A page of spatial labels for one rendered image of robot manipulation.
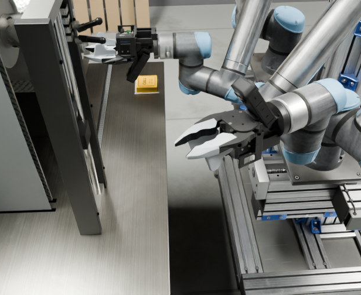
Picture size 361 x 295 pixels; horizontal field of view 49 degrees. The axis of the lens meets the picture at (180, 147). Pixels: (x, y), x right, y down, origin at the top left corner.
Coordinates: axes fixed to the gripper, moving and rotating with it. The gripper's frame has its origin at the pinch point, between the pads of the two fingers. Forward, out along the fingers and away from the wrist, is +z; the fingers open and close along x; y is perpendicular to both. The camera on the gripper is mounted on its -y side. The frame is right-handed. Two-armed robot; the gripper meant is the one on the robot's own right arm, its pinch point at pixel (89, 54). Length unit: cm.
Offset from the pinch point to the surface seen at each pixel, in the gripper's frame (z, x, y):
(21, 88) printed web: 12.4, 24.1, 6.5
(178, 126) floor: -29, -88, -111
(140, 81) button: -13.5, -9.1, -16.9
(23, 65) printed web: 10.1, 24.3, 12.9
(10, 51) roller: 8.6, 31.7, 21.1
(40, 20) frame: -4, 48, 36
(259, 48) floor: -101, -182, -113
